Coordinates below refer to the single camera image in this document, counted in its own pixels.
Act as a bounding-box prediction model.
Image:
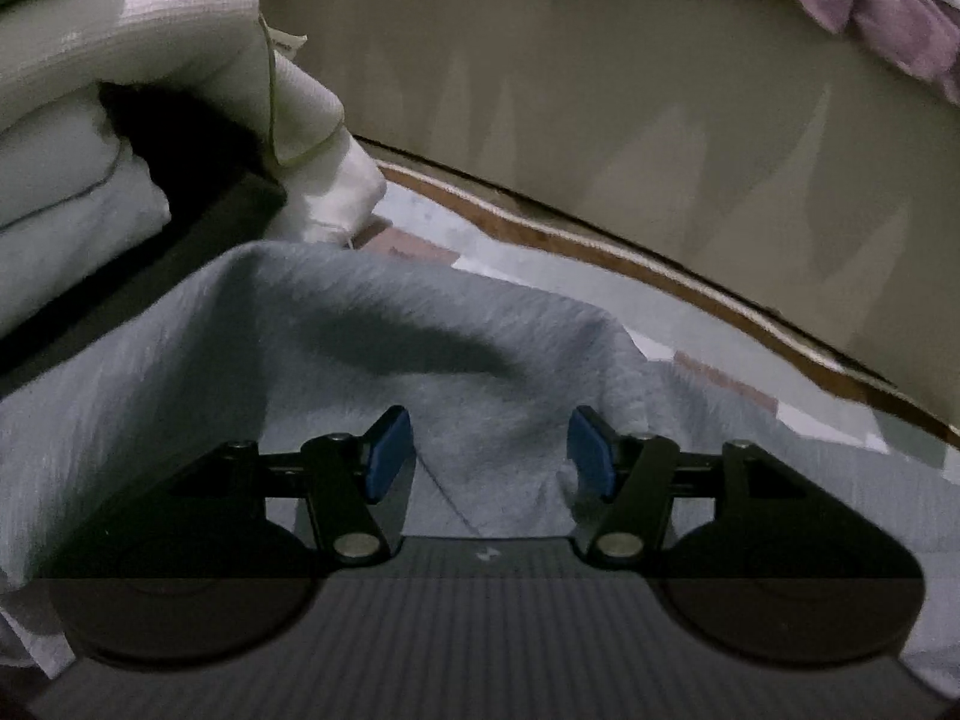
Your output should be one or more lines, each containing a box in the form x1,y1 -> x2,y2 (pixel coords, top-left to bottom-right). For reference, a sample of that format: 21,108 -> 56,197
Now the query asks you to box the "folded white clothes stack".
2,0 -> 386,328

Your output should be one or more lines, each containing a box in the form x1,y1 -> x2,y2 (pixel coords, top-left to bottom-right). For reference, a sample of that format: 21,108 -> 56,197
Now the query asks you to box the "checkered floor mat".
353,172 -> 958,468

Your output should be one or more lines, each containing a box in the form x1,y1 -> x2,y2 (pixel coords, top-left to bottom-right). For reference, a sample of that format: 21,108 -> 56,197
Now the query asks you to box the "grey sweatshirt garment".
2,242 -> 958,692

